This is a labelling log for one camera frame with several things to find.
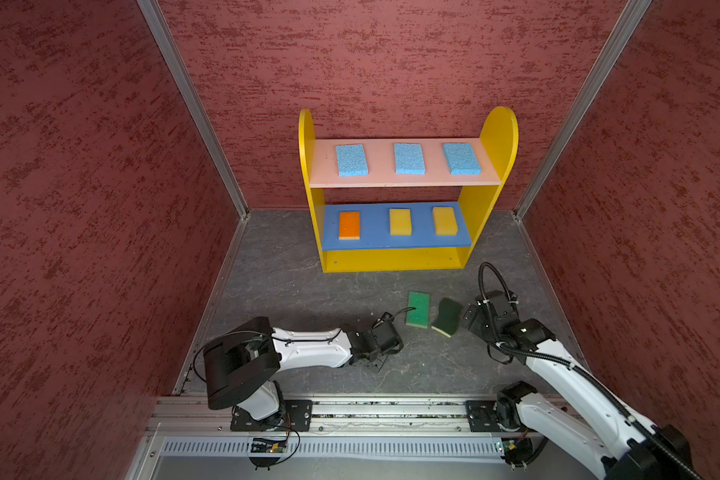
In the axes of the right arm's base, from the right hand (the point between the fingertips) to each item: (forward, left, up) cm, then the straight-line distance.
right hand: (475, 330), depth 83 cm
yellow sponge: (+33, +19, +11) cm, 39 cm away
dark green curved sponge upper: (+6, +5, -4) cm, 10 cm away
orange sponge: (+34, +36, +9) cm, 50 cm away
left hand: (-4, +30, -7) cm, 31 cm away
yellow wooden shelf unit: (+55, +13, -1) cm, 56 cm away
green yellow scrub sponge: (+7, +14, -4) cm, 16 cm away
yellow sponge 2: (+34, +4, +9) cm, 35 cm away
